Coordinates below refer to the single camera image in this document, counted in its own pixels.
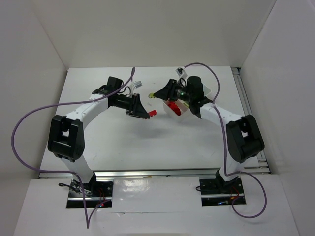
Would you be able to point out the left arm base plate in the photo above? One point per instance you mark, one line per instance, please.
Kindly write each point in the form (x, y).
(101, 195)

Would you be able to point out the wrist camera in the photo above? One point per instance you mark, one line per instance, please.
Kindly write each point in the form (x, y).
(136, 84)
(180, 72)

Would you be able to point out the white divided container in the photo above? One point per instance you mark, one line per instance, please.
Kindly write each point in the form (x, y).
(183, 107)

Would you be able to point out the front aluminium rail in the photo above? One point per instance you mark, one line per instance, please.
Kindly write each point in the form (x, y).
(178, 172)

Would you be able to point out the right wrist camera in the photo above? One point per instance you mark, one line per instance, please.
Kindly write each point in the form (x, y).
(180, 72)

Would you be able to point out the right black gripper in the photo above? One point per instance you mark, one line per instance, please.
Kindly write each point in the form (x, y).
(172, 89)

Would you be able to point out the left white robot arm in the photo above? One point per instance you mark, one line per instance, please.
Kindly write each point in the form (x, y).
(66, 138)

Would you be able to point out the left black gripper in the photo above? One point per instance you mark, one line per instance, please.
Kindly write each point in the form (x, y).
(133, 105)

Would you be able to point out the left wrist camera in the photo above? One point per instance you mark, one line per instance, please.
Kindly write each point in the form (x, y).
(136, 84)

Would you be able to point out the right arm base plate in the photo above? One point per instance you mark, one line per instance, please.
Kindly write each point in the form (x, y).
(211, 195)

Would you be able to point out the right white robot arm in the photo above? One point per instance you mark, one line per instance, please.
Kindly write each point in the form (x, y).
(242, 139)

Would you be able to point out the green curved lego brick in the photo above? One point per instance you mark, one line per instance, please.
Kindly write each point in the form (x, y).
(151, 95)

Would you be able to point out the long red lego brick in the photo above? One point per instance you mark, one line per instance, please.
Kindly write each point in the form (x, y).
(174, 107)

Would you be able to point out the red curved lego plate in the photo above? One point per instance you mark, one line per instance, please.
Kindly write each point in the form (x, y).
(152, 113)

